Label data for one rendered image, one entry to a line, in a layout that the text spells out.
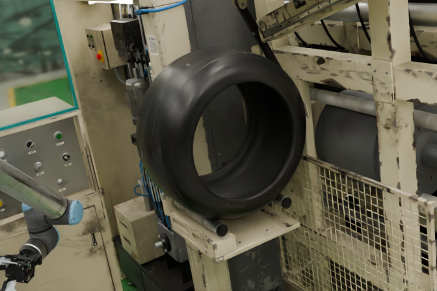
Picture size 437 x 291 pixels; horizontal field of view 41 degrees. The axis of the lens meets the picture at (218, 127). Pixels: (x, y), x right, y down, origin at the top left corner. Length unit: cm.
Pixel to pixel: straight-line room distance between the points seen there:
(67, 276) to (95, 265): 13
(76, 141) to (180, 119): 81
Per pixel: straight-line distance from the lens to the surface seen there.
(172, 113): 188
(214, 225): 207
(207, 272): 257
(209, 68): 192
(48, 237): 232
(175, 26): 224
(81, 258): 270
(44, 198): 208
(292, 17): 214
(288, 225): 224
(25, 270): 218
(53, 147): 256
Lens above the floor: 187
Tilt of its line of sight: 18 degrees down
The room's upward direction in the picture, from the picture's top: 9 degrees counter-clockwise
